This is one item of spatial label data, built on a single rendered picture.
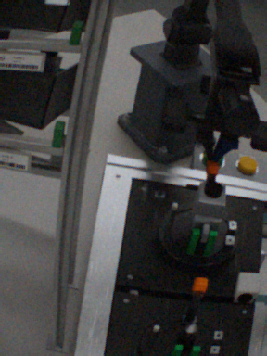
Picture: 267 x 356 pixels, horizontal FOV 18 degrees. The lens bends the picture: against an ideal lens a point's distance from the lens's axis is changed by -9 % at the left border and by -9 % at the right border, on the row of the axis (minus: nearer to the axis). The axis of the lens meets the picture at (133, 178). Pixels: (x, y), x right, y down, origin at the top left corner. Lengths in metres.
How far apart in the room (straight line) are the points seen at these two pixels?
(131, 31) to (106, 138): 0.43
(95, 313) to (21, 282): 0.20
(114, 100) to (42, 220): 0.38
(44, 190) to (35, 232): 0.11
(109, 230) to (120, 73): 0.56
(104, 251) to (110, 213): 0.09
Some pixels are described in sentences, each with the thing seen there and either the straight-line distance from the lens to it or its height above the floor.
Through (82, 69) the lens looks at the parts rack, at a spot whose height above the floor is 1.44.
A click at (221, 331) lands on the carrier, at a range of 1.30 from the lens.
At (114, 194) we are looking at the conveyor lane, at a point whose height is 0.95.
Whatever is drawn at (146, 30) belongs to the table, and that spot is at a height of 0.86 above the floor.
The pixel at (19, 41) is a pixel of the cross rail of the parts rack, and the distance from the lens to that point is 0.98.
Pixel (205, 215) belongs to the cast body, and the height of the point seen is 1.06.
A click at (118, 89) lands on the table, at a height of 0.86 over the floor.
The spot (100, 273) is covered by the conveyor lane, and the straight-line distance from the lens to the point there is 1.42.
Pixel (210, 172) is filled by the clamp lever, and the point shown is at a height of 1.06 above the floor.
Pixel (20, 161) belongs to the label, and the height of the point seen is 1.28.
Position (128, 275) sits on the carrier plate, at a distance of 1.40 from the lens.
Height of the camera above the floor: 2.02
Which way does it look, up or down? 43 degrees down
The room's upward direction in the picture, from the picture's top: 11 degrees clockwise
